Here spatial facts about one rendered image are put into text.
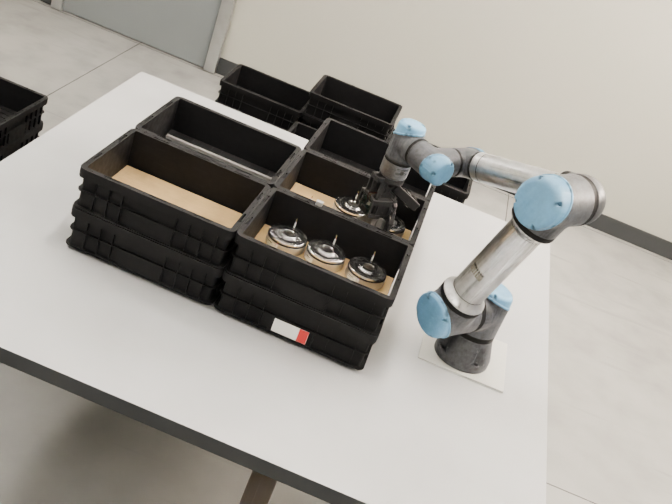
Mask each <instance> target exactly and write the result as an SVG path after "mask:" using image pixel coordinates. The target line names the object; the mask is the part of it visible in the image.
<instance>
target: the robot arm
mask: <svg viewBox="0 0 672 504"><path fill-rule="evenodd" d="M425 133H426V128H425V126H424V125H423V124H422V123H421V122H419V121H417V120H414V119H411V118H403V119H401V120H400V121H399V122H398V124H397V127H396V129H395V131H394V132H393V136H392V138H391V141H390V143H389V146H388V148H387V151H386V153H385V155H384V158H383V160H382V163H381V165H380V170H379V172H378V171H372V174H371V177H370V179H369V182H368V184H367V187H362V189H361V191H360V194H359V196H358V199H357V201H356V204H359V205H358V206H359V207H360V209H361V210H362V211H363V212H364V215H362V216H359V217H357V218H356V219H359V220H361V221H364V222H366V223H368V224H371V225H373V226H375V227H378V228H380V229H382V230H385V231H387V232H389V231H390V229H391V228H392V226H393V223H394V219H395V215H396V209H397V197H396V196H395V194H396V195H397V196H398V197H399V198H400V199H401V200H402V201H403V202H404V205H405V206H406V207H409V208H411V209H412V210H413V211H415V210H416V209H417V208H418V207H420V204H419V203H418V202H417V198H416V196H415V195H413V194H410V193H409V192H408V191H407V190H406V189H405V188H404V187H403V186H402V185H403V183H404V181H405V179H406V178H407V176H408V173H409V171H410V168H411V167H412V168H413V169H414V170H415V171H416V172H418V173H419V174H420V175H421V177H422V178H423V179H424V180H426V181H428V182H430V183H431V184H432V185H435V186H439V185H442V184H443V183H446V182H447V181H448V180H449V179H450V178H451V177H463V178H467V179H470V180H474V181H477V182H480V183H483V184H486V185H490V186H493V187H496V188H499V189H503V190H506V191H509V192H512V193H516V194H515V197H514V198H515V202H514V203H513V207H512V210H511V215H512V218H511V219H510V220H509V222H508V223H507V224H506V225H505V226H504V227H503V228H502V229H501V230H500V231H499V232H498V233H497V234H496V235H495V237H494V238H493V239H492V240H491V241H490V242H489V243H488V244H487V245H486V246H485V247H484V248H483V249H482V251H481V252H480V253H479V254H478V255H477V256H476V257H475V258H474V259H473V260H472V261H471V262H470V263H469V264H468V266H467V267H466V268H465V269H464V270H463V271H462V272H461V273H460V274H459V275H458V276H450V277H448V278H447V279H446V280H445V281H444V282H443V283H442V284H441V285H440V286H439V288H438V289H436V290H435V291H427V292H426V293H423V294H422V295H421V296H420V297H419V299H418V302H417V306H416V311H417V319H418V322H419V325H420V327H421V328H422V330H423V331H424V332H425V333H426V334H427V335H428V336H430V337H432V338H437V339H436V341H435V344H434V349H435V351H436V353H437V355H438V356H439V358H440V359H441V360H442V361H443V362H445V363H446V364H447V365H449V366H450V367H452V368H454V369H456V370H458V371H461V372H464V373H469V374H479V373H482V372H484V371H485V370H486V369H487V367H488V365H489V363H490V359H491V350H492V342H493V340H494V338H495V336H496V334H497V332H498V330H499V328H500V326H501V324H502V323H503V321H504V319H505V317H506V315H507V313H508V311H510V307H511V304H512V302H513V296H512V294H511V292H510V291H509V290H508V289H507V288H506V287H505V286H504V285H503V284H501V283H502V282H503V281H504V280H505V279H506V278H507V277H508V276H509V275H510V274H511V273H512V272H513V271H514V270H515V269H516V268H517V267H518V266H519V265H520V264H521V263H522V262H523V261H524V260H525V259H526V258H527V257H528V256H529V255H530V254H531V253H532V252H533V251H534V250H535V249H536V248H537V247H538V246H539V245H540V244H550V243H551V242H553V241H554V240H555V239H556V238H557V237H558V236H559V235H560V234H561V233H562V232H563V231H564V230H565V229H566V228H568V227H575V226H583V225H587V224H590V223H592V222H593V221H595V220H596V219H597V218H598V217H599V216H600V215H601V214H602V212H603V210H604V208H605V205H606V193H605V190H604V188H603V186H602V184H601V183H600V182H599V181H598V180H597V179H596V178H594V177H592V176H590V175H587V174H580V173H575V172H571V171H562V172H561V173H558V172H554V171H550V170H547V169H543V168H539V167H536V166H532V165H528V164H525V163H521V162H517V161H514V160H510V159H506V158H503V157H499V156H495V155H492V154H488V153H485V152H484V151H483V150H482V149H479V148H475V147H466V148H436V147H434V146H433V145H431V144H430V143H429V142H428V141H427V140H426V139H424V137H425ZM392 191H393V192H394V193H395V194H394V193H393V192H392ZM362 192H363V195H362V197H361V200H359V198H360V196H361V193H362ZM380 217H383V218H384V219H383V218H380Z"/></svg>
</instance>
